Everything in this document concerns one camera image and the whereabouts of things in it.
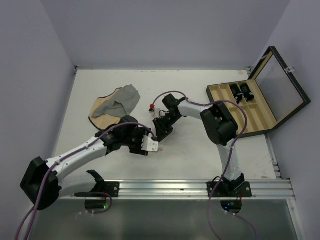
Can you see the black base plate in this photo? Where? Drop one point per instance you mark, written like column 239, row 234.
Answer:
column 224, row 190
column 111, row 188

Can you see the aluminium mounting rail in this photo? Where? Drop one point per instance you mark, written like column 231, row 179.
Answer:
column 276, row 189

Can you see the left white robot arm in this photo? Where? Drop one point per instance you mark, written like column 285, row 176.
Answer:
column 44, row 180

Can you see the grey underwear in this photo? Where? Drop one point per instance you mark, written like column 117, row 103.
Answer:
column 121, row 103

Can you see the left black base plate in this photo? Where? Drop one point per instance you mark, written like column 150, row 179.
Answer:
column 111, row 188

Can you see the black wooden compartment box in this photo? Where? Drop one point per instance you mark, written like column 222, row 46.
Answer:
column 278, row 95

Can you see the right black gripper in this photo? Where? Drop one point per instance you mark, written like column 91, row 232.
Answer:
column 162, row 129

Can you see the black rolled item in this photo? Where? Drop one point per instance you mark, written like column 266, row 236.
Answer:
column 237, row 93
column 247, row 93

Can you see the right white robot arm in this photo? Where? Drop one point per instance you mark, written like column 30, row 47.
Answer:
column 220, row 127

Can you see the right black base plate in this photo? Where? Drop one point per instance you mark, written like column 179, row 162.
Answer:
column 224, row 190

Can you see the black rolled item left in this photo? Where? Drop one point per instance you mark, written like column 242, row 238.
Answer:
column 237, row 93

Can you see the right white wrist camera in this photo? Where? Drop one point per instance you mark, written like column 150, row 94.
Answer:
column 154, row 111

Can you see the black rolled item right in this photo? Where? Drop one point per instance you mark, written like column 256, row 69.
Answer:
column 247, row 93

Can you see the beige underwear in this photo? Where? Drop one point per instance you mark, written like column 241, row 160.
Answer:
column 104, row 121

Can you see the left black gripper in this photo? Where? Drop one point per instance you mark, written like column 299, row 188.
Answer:
column 141, row 131

